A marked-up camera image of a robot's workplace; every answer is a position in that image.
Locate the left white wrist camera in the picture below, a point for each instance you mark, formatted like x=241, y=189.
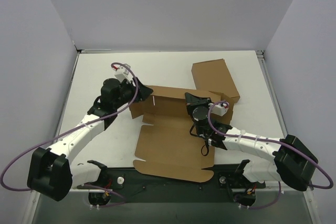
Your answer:
x=122, y=72

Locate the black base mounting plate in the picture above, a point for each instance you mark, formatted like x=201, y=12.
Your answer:
x=117, y=185

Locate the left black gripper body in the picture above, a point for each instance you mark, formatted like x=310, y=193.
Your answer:
x=136, y=89

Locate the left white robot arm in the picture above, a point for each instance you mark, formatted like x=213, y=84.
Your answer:
x=50, y=173

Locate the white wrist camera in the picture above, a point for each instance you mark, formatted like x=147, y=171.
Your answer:
x=219, y=108
x=122, y=72

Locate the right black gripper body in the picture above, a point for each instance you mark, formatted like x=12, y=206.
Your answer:
x=197, y=103

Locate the cardboard box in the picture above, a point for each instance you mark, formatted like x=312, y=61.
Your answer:
x=165, y=147
x=214, y=76

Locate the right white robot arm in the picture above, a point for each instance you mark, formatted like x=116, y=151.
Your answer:
x=288, y=159

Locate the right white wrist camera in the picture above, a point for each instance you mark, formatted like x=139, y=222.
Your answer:
x=219, y=108

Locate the folded closed cardboard box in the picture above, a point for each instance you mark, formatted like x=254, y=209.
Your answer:
x=214, y=76

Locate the aluminium frame rail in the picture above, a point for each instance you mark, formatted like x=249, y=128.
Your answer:
x=261, y=59

